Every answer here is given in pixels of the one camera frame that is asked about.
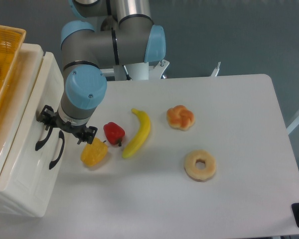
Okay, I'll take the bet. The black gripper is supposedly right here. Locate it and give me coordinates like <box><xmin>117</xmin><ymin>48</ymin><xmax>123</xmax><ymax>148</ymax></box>
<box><xmin>36</xmin><ymin>105</ymin><xmax>98</xmax><ymax>145</ymax></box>

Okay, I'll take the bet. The black top drawer handle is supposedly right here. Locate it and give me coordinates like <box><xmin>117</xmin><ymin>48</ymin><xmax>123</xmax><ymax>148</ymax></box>
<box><xmin>35</xmin><ymin>127</ymin><xmax>53</xmax><ymax>151</ymax></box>

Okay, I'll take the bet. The black drawer handle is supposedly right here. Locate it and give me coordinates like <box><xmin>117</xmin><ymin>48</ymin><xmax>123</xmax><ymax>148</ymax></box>
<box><xmin>48</xmin><ymin>130</ymin><xmax>65</xmax><ymax>170</ymax></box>
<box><xmin>35</xmin><ymin>127</ymin><xmax>53</xmax><ymax>151</ymax></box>

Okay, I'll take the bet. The white drawer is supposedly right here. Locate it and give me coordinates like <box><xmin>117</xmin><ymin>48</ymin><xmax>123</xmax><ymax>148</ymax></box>
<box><xmin>0</xmin><ymin>52</ymin><xmax>63</xmax><ymax>217</ymax></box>

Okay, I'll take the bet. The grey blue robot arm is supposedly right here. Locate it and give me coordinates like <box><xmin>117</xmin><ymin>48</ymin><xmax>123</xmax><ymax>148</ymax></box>
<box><xmin>37</xmin><ymin>0</ymin><xmax>166</xmax><ymax>143</ymax></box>

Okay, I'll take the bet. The white plastic drawer cabinet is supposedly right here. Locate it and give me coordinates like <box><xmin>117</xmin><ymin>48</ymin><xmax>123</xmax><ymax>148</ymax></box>
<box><xmin>0</xmin><ymin>43</ymin><xmax>66</xmax><ymax>217</ymax></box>

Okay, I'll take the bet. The yellow bell pepper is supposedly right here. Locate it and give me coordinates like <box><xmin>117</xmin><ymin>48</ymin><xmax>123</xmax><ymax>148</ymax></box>
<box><xmin>80</xmin><ymin>137</ymin><xmax>108</xmax><ymax>167</ymax></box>

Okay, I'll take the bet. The red bell pepper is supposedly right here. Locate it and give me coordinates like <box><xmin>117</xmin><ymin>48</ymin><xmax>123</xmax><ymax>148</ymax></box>
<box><xmin>103</xmin><ymin>122</ymin><xmax>125</xmax><ymax>146</ymax></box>

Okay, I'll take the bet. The yellow banana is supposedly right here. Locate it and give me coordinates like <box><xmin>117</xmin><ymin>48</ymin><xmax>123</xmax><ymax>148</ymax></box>
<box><xmin>122</xmin><ymin>108</ymin><xmax>151</xmax><ymax>159</ymax></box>

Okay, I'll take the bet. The orange woven basket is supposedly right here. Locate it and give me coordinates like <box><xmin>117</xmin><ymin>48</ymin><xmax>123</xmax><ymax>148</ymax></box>
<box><xmin>0</xmin><ymin>25</ymin><xmax>26</xmax><ymax>109</ymax></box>

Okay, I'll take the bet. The knotted bread roll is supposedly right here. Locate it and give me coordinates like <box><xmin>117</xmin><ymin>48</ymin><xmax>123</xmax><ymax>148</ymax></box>
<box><xmin>166</xmin><ymin>105</ymin><xmax>195</xmax><ymax>131</ymax></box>

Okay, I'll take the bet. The black lower drawer handle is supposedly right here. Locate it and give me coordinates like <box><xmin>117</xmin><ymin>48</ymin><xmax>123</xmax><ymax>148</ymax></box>
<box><xmin>48</xmin><ymin>130</ymin><xmax>65</xmax><ymax>170</ymax></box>

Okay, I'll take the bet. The plain ring donut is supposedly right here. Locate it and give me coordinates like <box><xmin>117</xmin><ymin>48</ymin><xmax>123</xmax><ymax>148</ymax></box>
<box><xmin>184</xmin><ymin>150</ymin><xmax>216</xmax><ymax>182</ymax></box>

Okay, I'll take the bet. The white metal frame bracket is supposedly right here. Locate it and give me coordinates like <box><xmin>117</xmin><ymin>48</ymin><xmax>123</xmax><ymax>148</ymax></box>
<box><xmin>210</xmin><ymin>61</ymin><xmax>221</xmax><ymax>77</ymax></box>

